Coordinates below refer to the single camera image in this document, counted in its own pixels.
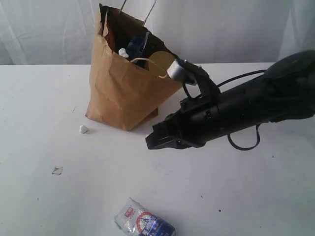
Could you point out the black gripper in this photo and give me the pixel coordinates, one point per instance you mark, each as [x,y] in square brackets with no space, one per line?
[194,124]

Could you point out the brown paper bag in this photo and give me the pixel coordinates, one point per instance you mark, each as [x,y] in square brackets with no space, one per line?
[124,94]

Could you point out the clear jar with gold lid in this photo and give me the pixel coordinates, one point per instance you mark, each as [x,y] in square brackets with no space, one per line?
[159,62]

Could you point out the small white foam piece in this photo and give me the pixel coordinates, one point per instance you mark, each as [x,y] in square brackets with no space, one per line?
[83,129]
[122,52]

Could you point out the spaghetti packet blue and orange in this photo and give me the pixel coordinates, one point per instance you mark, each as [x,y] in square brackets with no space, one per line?
[137,45]

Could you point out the brown paper pouch orange label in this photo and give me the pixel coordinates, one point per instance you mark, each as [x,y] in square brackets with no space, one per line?
[109,36]

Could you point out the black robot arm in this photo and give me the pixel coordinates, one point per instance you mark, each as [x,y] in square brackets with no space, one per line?
[284,91]

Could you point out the white blue sugar packet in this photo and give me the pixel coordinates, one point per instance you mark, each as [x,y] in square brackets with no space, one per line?
[135,220]

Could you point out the small clear plastic scrap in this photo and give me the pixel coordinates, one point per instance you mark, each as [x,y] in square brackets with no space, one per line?
[57,171]

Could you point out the white backdrop curtain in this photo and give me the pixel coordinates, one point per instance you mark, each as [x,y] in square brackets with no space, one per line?
[202,31]

